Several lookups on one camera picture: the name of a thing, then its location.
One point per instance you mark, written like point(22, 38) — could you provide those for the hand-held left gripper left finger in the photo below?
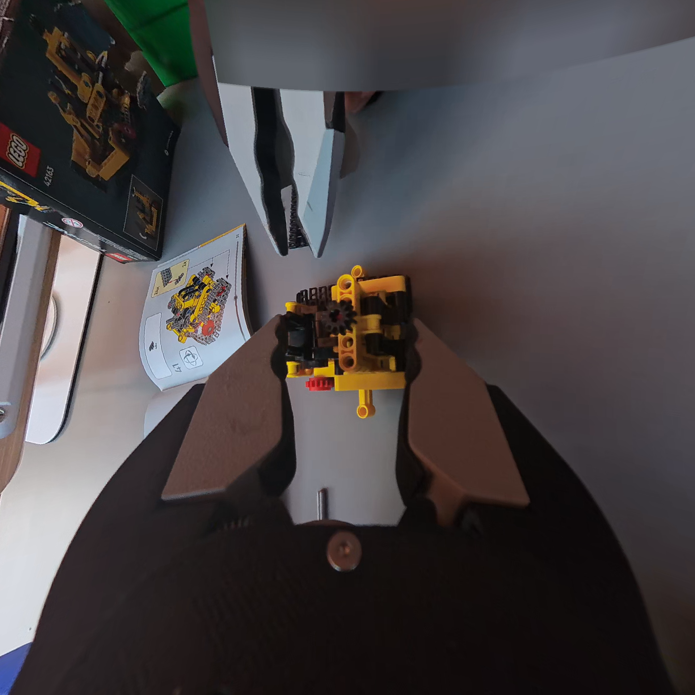
point(228, 434)

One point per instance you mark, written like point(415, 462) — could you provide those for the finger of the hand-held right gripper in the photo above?
point(239, 152)
point(320, 179)

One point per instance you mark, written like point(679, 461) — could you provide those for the green storage bin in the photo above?
point(157, 49)

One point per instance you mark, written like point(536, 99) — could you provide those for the grey lego axle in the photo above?
point(322, 505)

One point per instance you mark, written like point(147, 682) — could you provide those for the yellow lego bulldozer model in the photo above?
point(347, 336)

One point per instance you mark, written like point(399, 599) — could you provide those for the lego instruction booklet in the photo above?
point(190, 309)

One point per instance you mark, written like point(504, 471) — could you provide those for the silver monitor stand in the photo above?
point(65, 336)

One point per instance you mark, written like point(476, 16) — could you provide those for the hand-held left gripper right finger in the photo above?
point(467, 434)

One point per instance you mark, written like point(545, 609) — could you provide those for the dark lego set box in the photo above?
point(81, 135)

